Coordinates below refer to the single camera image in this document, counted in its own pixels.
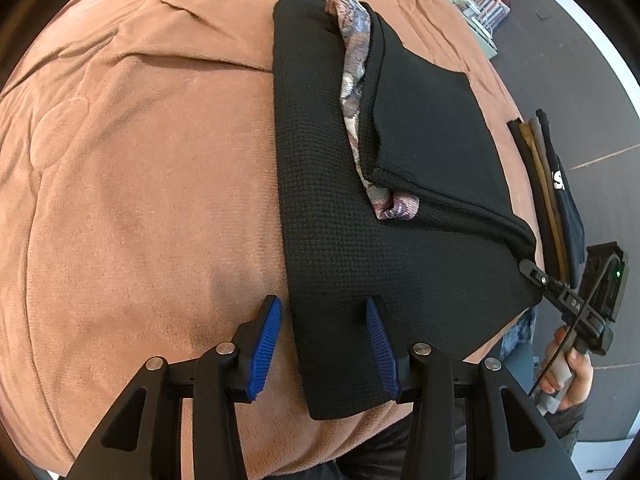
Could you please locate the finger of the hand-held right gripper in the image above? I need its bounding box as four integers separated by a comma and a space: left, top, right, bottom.
517, 257, 583, 313

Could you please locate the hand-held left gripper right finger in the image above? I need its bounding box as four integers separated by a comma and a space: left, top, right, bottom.
365, 296, 583, 480

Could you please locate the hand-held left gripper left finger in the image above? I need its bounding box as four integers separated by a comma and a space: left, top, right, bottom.
65, 294, 283, 480

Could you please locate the black shirt with patterned trim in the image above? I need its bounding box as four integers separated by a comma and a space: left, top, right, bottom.
272, 0, 545, 421

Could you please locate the person's right forearm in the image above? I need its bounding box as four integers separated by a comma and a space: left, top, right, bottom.
542, 400, 591, 461

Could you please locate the person's right hand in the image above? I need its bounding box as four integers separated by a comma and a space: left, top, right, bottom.
540, 327, 596, 411

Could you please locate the grey fluffy rug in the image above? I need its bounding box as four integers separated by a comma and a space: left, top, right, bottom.
500, 307, 538, 361

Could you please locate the black folded shirt white print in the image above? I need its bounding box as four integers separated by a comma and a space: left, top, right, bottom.
536, 108, 587, 281

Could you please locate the dark folded garment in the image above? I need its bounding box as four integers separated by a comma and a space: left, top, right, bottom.
506, 119, 556, 281

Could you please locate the brown blanket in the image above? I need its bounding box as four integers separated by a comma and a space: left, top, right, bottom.
0, 0, 541, 480

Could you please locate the white nightstand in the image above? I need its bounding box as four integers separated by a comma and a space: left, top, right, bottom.
456, 0, 501, 56

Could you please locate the red striped bag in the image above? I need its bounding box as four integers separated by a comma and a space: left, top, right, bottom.
477, 0, 511, 26

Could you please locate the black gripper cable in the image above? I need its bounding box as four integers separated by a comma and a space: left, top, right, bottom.
529, 255, 621, 396

